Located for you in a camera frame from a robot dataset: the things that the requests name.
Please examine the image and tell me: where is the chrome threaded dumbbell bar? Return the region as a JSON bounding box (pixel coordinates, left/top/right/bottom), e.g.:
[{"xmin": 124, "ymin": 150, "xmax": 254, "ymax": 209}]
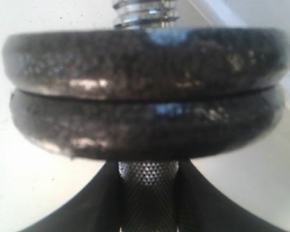
[{"xmin": 113, "ymin": 0, "xmax": 179, "ymax": 232}]

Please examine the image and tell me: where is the black weight plate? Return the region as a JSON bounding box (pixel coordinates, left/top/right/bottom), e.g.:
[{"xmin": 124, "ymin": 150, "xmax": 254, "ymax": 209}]
[{"xmin": 2, "ymin": 28, "xmax": 282, "ymax": 101}]

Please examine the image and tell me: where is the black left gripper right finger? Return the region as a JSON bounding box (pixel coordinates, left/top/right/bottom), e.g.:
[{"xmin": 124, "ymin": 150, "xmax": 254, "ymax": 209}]
[{"xmin": 177, "ymin": 161, "xmax": 282, "ymax": 232}]

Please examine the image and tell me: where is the black weight plate far end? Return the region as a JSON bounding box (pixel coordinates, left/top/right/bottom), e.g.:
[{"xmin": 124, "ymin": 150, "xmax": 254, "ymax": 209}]
[{"xmin": 10, "ymin": 87, "xmax": 285, "ymax": 161}]

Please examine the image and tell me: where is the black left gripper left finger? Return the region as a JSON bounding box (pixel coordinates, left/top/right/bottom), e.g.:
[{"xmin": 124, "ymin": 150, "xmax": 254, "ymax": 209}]
[{"xmin": 23, "ymin": 162, "xmax": 122, "ymax": 232}]

